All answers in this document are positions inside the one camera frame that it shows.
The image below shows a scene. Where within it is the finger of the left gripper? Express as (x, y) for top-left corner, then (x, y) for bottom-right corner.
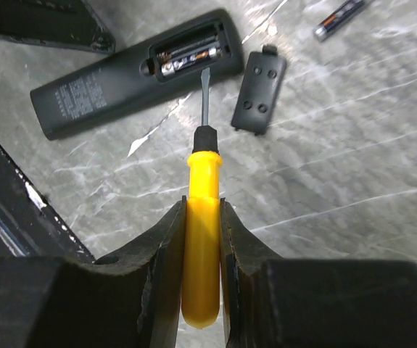
(0, 0), (116, 54)

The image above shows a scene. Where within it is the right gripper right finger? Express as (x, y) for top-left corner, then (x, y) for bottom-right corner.
(220, 202), (417, 347)

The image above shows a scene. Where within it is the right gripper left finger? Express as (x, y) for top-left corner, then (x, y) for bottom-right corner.
(0, 199), (186, 347)

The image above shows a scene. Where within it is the yellow handled screwdriver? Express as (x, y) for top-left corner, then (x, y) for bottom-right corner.
(181, 68), (223, 329)

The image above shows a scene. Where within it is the black remote control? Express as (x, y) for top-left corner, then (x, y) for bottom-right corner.
(30, 9), (244, 140)

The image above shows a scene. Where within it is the black battery cover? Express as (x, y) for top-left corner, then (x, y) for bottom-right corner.
(231, 44), (287, 136)

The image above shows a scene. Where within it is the black AAA battery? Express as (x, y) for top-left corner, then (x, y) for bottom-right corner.
(313, 0), (368, 42)
(160, 46), (221, 76)

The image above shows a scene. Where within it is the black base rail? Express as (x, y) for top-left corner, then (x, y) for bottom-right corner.
(0, 144), (95, 263)

